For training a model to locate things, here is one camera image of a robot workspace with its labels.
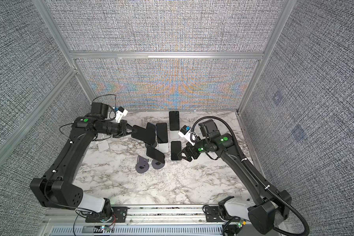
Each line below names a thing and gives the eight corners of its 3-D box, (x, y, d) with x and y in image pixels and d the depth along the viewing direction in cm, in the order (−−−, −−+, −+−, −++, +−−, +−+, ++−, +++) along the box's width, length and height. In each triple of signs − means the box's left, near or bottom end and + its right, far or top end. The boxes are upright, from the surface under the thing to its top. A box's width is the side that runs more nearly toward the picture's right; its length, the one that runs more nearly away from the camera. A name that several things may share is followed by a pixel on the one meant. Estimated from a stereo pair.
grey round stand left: (136, 173, 89) (134, 169, 85) (139, 159, 95) (137, 155, 91) (148, 173, 89) (146, 169, 85) (149, 159, 95) (148, 155, 91)
